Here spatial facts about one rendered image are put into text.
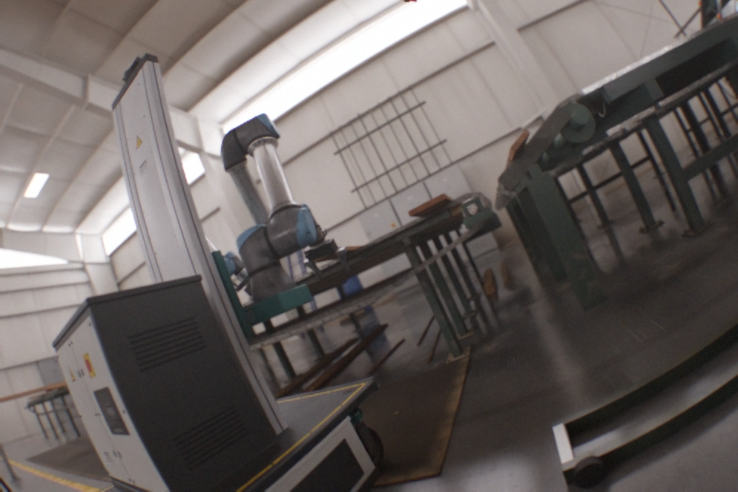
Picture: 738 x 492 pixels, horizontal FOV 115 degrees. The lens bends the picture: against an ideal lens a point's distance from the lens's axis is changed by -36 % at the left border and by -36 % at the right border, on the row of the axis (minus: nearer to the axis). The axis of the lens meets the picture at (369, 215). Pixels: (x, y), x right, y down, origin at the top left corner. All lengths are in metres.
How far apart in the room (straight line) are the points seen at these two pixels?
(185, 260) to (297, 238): 0.38
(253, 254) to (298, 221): 0.18
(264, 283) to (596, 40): 9.02
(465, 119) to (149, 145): 7.53
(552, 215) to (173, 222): 1.70
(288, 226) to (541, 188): 1.30
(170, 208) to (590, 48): 8.93
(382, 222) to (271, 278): 6.75
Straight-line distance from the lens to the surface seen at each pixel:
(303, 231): 1.13
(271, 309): 1.13
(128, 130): 1.61
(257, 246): 1.17
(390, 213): 7.78
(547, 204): 1.95
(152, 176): 1.40
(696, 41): 2.65
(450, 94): 8.61
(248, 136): 1.34
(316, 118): 9.45
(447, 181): 7.57
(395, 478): 1.31
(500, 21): 8.00
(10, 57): 8.22
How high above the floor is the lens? 0.66
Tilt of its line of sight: 9 degrees up
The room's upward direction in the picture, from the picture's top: 25 degrees counter-clockwise
